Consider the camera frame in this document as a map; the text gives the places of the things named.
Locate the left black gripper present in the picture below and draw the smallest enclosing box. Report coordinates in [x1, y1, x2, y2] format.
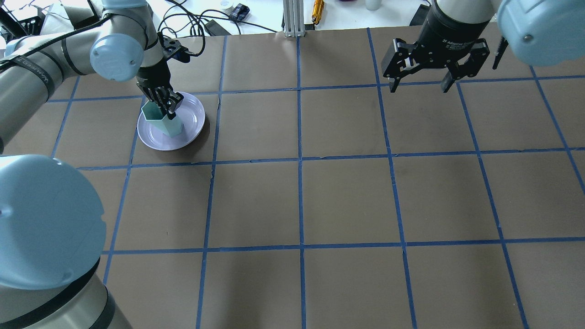
[136, 62, 184, 120]

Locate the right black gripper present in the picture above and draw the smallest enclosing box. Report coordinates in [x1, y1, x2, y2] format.
[382, 9, 490, 93]

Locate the mint green faceted cup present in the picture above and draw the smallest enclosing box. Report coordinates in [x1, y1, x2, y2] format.
[141, 101, 183, 138]

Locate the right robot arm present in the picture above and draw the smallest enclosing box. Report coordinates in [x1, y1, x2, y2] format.
[382, 0, 585, 92]

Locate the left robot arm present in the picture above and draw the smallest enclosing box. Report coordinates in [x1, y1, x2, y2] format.
[1, 0, 183, 329]

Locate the lavender plate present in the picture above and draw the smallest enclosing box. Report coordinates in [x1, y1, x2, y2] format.
[137, 92, 206, 151]

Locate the white cup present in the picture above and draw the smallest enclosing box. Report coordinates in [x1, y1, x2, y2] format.
[364, 0, 382, 11]

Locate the black power adapter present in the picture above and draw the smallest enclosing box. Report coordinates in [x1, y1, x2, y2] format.
[204, 20, 231, 36]

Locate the small black device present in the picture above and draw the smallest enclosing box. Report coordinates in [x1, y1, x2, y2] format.
[229, 3, 250, 22]

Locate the black cable bundle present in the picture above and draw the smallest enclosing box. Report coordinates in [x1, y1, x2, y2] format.
[155, 0, 277, 58]

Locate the yellow screwdriver handle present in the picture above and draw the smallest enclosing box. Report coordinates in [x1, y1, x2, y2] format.
[311, 0, 324, 25]

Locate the aluminium profile post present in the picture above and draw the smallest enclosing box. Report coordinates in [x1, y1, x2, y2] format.
[282, 0, 306, 38]

